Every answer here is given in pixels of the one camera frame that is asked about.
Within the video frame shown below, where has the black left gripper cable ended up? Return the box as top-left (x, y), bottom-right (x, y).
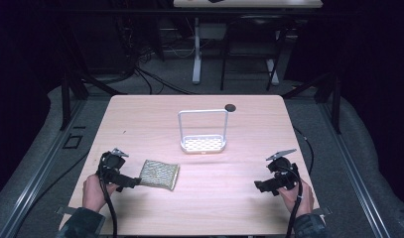
top-left (97, 155), bottom-right (119, 238)

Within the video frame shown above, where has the black cable beside table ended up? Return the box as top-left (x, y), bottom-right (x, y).
top-left (292, 126), bottom-right (315, 177)

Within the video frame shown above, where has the white background table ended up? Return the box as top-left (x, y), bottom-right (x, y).
top-left (172, 0), bottom-right (324, 85)

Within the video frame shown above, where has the bundle of floor cables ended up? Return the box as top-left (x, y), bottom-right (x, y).
top-left (116, 13), bottom-right (201, 97)

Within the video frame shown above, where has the white sponge holder rack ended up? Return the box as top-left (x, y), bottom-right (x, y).
top-left (177, 108), bottom-right (230, 156)

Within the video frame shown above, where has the aluminium floor rail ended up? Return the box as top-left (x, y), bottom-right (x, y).
top-left (318, 102), bottom-right (392, 238)
top-left (0, 98), bottom-right (88, 238)

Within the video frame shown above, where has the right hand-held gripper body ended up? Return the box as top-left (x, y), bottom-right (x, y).
top-left (265, 148), bottom-right (302, 191)

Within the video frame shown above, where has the black metal frame stand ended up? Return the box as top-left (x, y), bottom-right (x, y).
top-left (56, 19), bottom-right (128, 132)
top-left (282, 70), bottom-right (342, 135)

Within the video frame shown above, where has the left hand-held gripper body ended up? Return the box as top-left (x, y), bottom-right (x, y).
top-left (95, 147), bottom-right (130, 185)

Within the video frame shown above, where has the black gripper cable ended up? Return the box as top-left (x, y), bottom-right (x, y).
top-left (277, 164), bottom-right (305, 238)
top-left (97, 155), bottom-right (119, 238)

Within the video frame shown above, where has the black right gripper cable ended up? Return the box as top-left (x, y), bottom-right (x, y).
top-left (277, 164), bottom-right (305, 238)

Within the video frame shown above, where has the black chair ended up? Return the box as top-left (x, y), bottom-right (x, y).
top-left (219, 13), bottom-right (289, 92)

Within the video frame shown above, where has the person's left hand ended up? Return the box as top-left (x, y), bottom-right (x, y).
top-left (81, 174), bottom-right (120, 213)

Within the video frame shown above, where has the person's right hand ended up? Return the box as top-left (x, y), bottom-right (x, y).
top-left (277, 178), bottom-right (315, 219)

